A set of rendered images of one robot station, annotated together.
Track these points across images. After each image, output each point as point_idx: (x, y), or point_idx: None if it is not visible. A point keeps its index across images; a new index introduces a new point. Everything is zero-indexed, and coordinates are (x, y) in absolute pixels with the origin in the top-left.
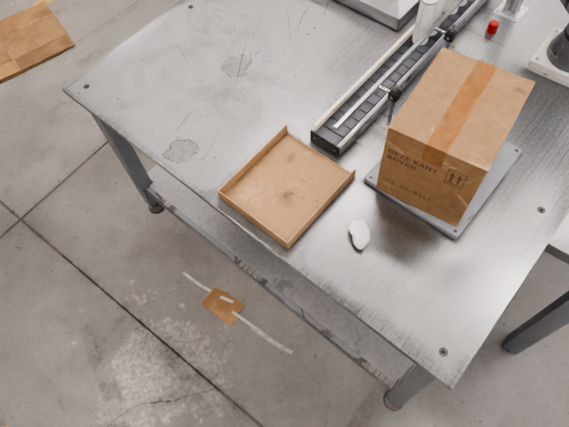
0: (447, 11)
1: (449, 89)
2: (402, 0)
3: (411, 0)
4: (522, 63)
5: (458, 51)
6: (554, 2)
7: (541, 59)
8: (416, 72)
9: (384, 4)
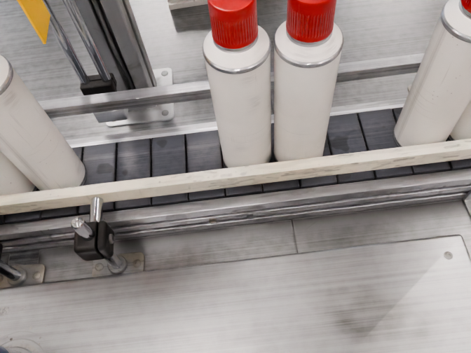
0: (409, 60)
1: None
2: (383, 291)
3: (355, 266)
4: (277, 0)
5: (356, 94)
6: (55, 54)
7: None
8: None
9: (458, 327)
